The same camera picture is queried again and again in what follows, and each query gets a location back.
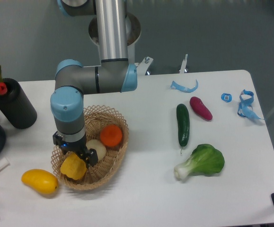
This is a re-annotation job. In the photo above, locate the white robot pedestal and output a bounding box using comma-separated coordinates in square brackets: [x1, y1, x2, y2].
[88, 12, 141, 64]

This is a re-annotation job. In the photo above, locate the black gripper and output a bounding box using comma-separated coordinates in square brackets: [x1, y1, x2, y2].
[53, 131, 98, 168]

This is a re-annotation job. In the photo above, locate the blue tangled ribbon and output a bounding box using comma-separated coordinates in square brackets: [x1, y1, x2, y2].
[237, 89, 264, 120]

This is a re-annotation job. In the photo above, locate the small blue tag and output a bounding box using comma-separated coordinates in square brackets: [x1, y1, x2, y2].
[221, 93, 232, 103]

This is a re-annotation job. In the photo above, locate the white metal base bracket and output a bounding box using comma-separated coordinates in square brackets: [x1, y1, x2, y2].
[82, 53, 189, 76]

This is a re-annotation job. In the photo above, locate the dark green cucumber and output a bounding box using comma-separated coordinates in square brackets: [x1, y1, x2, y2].
[176, 104, 190, 153]

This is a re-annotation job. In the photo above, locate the blue curved strap piece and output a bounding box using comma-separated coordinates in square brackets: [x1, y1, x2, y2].
[168, 79, 199, 93]

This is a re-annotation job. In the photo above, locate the orange tangerine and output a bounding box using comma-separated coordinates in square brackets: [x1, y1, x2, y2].
[100, 124, 123, 147]

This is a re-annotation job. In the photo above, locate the purple sweet potato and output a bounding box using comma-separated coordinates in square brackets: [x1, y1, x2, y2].
[189, 96, 212, 121]

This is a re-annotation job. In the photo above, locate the white round onion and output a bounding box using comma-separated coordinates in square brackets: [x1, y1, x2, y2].
[86, 140, 106, 161]

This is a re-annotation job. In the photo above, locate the yellow bell pepper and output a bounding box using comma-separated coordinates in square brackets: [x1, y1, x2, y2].
[60, 153, 87, 180]

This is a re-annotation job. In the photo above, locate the yellow mango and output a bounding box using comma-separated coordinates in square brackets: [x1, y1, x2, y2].
[21, 169, 59, 194]

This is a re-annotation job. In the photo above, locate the green bok choy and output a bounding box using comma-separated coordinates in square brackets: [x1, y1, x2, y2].
[174, 144, 225, 180]

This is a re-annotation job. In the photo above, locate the black cylindrical vase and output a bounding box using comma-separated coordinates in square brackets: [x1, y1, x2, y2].
[0, 78, 37, 129]

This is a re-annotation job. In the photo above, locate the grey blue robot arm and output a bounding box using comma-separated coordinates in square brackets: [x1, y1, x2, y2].
[50, 0, 137, 166]

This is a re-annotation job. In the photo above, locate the woven wicker basket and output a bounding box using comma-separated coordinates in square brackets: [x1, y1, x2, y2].
[51, 105, 129, 191]

